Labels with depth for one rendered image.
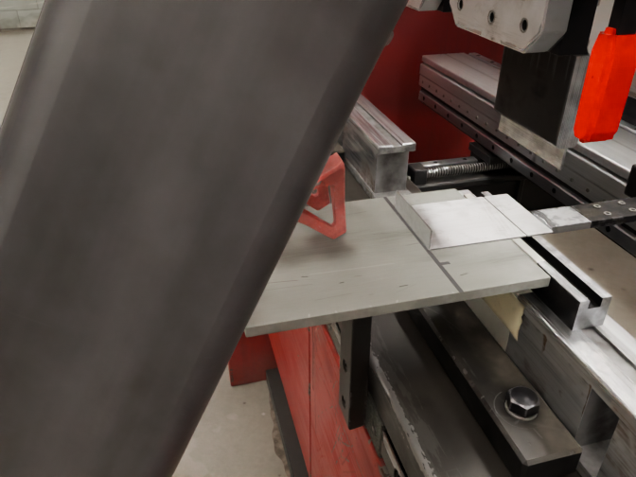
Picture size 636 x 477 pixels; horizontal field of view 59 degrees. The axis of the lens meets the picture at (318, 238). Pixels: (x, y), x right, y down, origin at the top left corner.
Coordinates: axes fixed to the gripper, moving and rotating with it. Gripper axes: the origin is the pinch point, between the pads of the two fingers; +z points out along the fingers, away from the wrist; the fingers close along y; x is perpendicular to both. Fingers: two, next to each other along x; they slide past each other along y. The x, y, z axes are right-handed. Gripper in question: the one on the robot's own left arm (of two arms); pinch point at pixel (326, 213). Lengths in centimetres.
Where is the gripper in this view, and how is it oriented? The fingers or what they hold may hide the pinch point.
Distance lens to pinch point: 51.7
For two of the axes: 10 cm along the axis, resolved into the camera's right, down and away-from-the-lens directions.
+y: -2.5, -5.1, 8.2
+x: -8.5, 5.2, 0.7
